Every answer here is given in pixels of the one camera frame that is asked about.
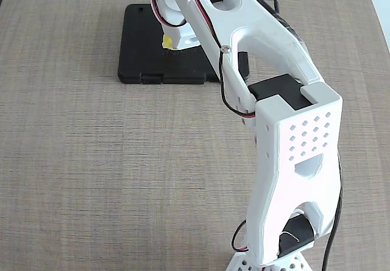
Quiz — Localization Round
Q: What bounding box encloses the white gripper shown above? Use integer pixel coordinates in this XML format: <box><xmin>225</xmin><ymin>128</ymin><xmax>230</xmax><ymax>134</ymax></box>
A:
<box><xmin>151</xmin><ymin>0</ymin><xmax>200</xmax><ymax>51</ymax></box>

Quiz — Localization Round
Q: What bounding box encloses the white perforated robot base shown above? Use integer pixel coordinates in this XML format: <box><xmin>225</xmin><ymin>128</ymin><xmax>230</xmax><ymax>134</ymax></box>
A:
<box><xmin>227</xmin><ymin>243</ymin><xmax>311</xmax><ymax>271</ymax></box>

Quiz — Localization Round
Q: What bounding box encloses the black plastic flat case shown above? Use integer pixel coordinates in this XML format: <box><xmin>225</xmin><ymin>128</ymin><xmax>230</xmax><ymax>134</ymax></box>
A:
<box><xmin>117</xmin><ymin>3</ymin><xmax>250</xmax><ymax>85</ymax></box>

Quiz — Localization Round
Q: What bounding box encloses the red black white servo cable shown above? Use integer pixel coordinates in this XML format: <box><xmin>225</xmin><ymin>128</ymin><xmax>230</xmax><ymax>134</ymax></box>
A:
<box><xmin>151</xmin><ymin>0</ymin><xmax>187</xmax><ymax>28</ymax></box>
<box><xmin>232</xmin><ymin>219</ymin><xmax>251</xmax><ymax>252</ymax></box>
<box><xmin>194</xmin><ymin>0</ymin><xmax>257</xmax><ymax>120</ymax></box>

